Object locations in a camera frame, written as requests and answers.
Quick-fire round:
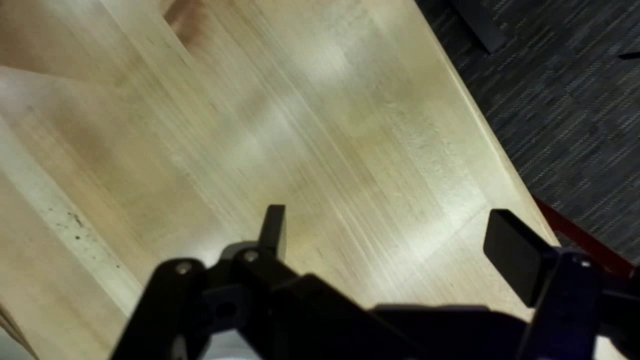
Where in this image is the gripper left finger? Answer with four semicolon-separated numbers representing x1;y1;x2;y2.
109;204;418;360

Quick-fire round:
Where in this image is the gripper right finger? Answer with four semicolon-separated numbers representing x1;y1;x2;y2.
482;208;640;360

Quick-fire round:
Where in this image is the red metal bar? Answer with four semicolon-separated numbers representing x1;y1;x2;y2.
533;196;637;279

